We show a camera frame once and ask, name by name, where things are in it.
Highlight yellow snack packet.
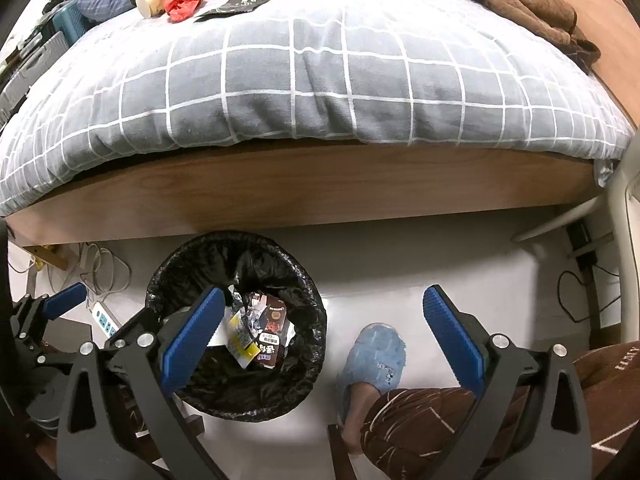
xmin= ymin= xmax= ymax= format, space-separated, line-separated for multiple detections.
xmin=225 ymin=305 xmax=261 ymax=368

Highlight brown quilted jacket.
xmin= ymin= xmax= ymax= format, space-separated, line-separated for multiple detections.
xmin=450 ymin=0 xmax=601 ymax=71

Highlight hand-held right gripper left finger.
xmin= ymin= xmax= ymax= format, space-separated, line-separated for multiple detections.
xmin=56 ymin=287 xmax=227 ymax=480

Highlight black adapter with cable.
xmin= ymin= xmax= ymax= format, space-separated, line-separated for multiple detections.
xmin=557 ymin=220 xmax=621 ymax=331

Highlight white charging cables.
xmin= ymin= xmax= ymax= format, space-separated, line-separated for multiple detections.
xmin=10 ymin=242 xmax=133 ymax=301

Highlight blue fluffy slipper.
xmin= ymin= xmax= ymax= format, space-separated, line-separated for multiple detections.
xmin=336 ymin=323 xmax=407 ymax=426

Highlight trash bin with black bag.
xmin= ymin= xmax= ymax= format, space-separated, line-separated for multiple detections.
xmin=145 ymin=230 xmax=328 ymax=421

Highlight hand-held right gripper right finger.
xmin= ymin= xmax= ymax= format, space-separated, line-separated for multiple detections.
xmin=422 ymin=285 xmax=593 ymax=480

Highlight grey hard suitcase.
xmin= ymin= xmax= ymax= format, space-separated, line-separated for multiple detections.
xmin=0 ymin=30 xmax=68 ymax=126

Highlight wooden headboard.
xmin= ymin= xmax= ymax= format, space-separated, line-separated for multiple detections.
xmin=565 ymin=0 xmax=640 ymax=126

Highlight teal plastic crate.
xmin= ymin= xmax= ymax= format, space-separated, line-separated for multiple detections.
xmin=52 ymin=2 xmax=93 ymax=46

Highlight white furniture frame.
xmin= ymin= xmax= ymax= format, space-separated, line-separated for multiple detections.
xmin=512 ymin=157 xmax=640 ymax=341

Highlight wooden bed frame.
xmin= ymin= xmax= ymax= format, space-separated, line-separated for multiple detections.
xmin=7 ymin=140 xmax=601 ymax=271

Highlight white power strip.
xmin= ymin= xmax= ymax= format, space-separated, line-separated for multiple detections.
xmin=87 ymin=300 xmax=121 ymax=338

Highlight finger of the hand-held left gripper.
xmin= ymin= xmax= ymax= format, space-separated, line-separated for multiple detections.
xmin=15 ymin=321 xmax=66 ymax=368
xmin=12 ymin=282 xmax=88 ymax=333

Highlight brown snack box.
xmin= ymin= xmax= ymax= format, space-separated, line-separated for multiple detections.
xmin=247 ymin=292 xmax=296 ymax=366

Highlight black wipe packet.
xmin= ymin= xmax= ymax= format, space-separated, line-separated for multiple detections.
xmin=195 ymin=0 xmax=273 ymax=23

